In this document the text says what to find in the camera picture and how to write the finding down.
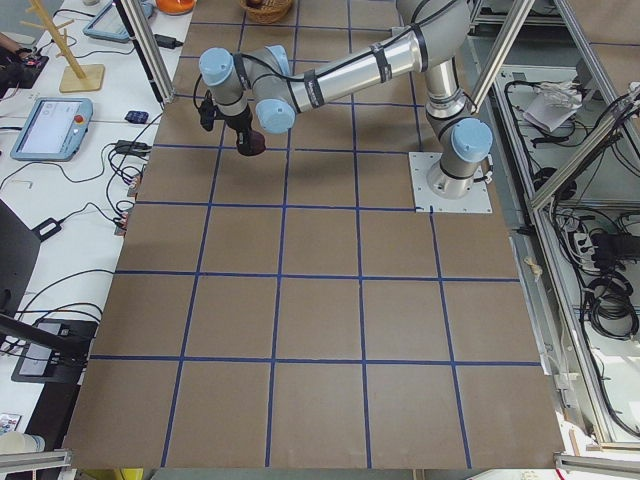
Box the blue teach pendant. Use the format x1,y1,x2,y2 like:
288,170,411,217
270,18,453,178
82,1,131,43
10,98,93,162

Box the aluminium frame post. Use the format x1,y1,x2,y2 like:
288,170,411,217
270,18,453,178
114,0,175,105

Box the small blue device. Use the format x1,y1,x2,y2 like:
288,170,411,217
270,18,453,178
124,110,149,124

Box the wicker basket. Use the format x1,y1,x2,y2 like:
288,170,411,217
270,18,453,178
239,0,294,24

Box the wooden stand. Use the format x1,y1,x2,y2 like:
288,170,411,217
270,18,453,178
26,0,105,94

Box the orange bucket with lid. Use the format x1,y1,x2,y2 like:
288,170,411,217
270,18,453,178
155,0,196,16

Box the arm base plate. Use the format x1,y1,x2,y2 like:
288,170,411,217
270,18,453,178
408,152,493,214

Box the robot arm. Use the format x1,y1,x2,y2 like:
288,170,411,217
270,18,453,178
197,1,493,200

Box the black power adapter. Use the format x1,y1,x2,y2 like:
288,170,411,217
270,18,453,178
154,34,184,50

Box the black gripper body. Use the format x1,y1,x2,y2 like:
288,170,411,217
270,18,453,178
224,109,253,143

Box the dark red apple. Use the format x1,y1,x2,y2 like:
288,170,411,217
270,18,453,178
251,130,266,156

